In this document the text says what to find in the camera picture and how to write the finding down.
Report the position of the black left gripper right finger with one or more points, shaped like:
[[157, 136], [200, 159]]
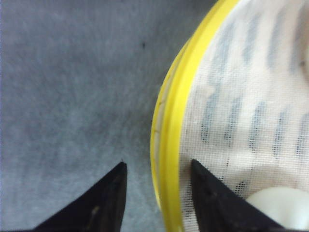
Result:
[[218, 208]]

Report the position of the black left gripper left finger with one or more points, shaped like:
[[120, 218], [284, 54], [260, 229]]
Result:
[[101, 208]]

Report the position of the bamboo steamer basket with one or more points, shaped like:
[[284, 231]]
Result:
[[236, 98]]

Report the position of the white steamed bun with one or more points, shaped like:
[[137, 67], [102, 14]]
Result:
[[287, 206]]

